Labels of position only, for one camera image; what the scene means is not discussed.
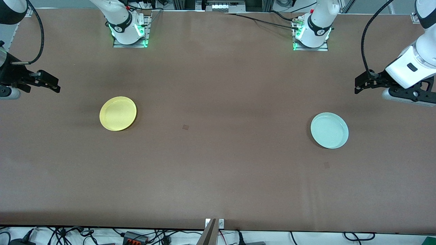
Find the small white bracket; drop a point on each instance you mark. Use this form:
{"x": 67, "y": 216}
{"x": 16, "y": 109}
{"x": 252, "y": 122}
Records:
{"x": 221, "y": 223}
{"x": 207, "y": 223}

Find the black orange power strip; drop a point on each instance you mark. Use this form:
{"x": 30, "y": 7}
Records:
{"x": 135, "y": 237}

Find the pale green plate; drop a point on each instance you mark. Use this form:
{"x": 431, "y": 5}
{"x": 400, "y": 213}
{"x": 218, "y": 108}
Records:
{"x": 329, "y": 130}

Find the grey camera support beam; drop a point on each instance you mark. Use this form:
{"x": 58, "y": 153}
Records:
{"x": 208, "y": 234}

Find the grey metal frame device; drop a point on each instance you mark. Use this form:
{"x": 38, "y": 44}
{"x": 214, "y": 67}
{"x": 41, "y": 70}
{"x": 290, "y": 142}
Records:
{"x": 220, "y": 6}

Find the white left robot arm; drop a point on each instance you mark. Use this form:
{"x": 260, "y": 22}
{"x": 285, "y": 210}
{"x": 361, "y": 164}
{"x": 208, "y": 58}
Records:
{"x": 318, "y": 20}

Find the yellow plate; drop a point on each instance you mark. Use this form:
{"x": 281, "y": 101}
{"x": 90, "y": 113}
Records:
{"x": 118, "y": 113}

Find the aluminium table corner bracket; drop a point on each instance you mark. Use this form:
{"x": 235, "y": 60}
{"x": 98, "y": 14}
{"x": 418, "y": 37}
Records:
{"x": 30, "y": 13}

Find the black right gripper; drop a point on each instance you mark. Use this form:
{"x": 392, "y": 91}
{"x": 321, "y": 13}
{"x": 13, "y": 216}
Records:
{"x": 10, "y": 74}

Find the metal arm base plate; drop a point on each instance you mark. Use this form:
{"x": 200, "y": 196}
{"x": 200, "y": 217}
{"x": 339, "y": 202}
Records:
{"x": 311, "y": 49}
{"x": 131, "y": 45}

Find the green board corner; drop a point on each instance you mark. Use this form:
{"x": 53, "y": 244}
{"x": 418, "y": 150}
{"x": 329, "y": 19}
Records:
{"x": 430, "y": 241}

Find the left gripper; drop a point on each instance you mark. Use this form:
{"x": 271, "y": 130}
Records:
{"x": 379, "y": 79}

